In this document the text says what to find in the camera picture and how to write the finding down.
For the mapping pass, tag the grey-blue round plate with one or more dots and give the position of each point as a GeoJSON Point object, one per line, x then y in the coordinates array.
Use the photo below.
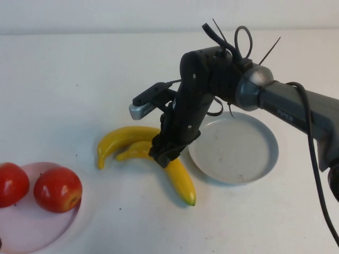
{"type": "Point", "coordinates": [238, 153]}

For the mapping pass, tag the black zip tie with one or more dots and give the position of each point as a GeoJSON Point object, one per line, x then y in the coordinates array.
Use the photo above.
{"type": "Point", "coordinates": [270, 51]}
{"type": "Point", "coordinates": [235, 39]}
{"type": "Point", "coordinates": [231, 112]}

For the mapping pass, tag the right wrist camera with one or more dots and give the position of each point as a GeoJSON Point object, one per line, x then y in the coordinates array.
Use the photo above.
{"type": "Point", "coordinates": [144, 105]}

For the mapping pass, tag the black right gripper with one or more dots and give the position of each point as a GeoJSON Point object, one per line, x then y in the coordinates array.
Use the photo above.
{"type": "Point", "coordinates": [188, 111]}

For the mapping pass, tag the pink round plate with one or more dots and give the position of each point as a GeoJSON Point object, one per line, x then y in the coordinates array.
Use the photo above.
{"type": "Point", "coordinates": [37, 230]}

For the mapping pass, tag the yellow banana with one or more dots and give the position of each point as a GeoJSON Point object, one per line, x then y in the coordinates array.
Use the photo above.
{"type": "Point", "coordinates": [119, 137]}
{"type": "Point", "coordinates": [182, 182]}

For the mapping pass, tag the red apple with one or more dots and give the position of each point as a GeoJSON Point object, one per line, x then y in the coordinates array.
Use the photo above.
{"type": "Point", "coordinates": [13, 185]}
{"type": "Point", "coordinates": [57, 190]}

